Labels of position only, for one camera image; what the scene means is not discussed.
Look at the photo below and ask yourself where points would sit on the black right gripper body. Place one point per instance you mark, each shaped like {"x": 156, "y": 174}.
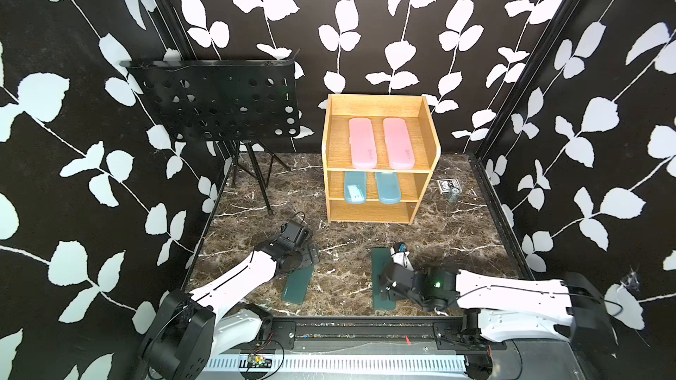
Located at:
{"x": 388, "y": 296}

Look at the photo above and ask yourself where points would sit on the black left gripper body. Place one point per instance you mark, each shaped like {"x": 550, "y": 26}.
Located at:
{"x": 303, "y": 257}

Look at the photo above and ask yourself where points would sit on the light blue pencil case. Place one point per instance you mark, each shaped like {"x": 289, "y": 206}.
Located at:
{"x": 355, "y": 187}
{"x": 388, "y": 187}

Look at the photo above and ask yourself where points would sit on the pink pencil case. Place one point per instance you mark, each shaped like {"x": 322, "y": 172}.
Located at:
{"x": 399, "y": 147}
{"x": 363, "y": 150}

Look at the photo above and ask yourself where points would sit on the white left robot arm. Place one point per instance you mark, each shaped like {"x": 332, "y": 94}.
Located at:
{"x": 192, "y": 327}

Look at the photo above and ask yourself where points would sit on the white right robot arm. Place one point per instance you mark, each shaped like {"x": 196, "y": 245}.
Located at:
{"x": 500, "y": 309}

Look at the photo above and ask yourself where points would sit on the wooden shelf unit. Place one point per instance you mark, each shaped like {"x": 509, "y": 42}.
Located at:
{"x": 336, "y": 159}

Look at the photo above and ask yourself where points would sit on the small glass jar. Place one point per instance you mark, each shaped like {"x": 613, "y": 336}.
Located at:
{"x": 454, "y": 194}

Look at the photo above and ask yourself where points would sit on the small printed card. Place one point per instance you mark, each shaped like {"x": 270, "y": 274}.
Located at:
{"x": 449, "y": 186}

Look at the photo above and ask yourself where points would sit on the black music stand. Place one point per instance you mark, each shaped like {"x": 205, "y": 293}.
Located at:
{"x": 238, "y": 102}

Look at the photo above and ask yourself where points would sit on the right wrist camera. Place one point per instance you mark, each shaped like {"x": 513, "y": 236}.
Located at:
{"x": 400, "y": 256}

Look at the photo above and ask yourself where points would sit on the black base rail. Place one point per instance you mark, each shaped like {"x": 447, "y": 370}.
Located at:
{"x": 446, "y": 333}

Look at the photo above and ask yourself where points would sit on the white perforated cable duct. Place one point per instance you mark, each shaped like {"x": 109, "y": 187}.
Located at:
{"x": 415, "y": 365}

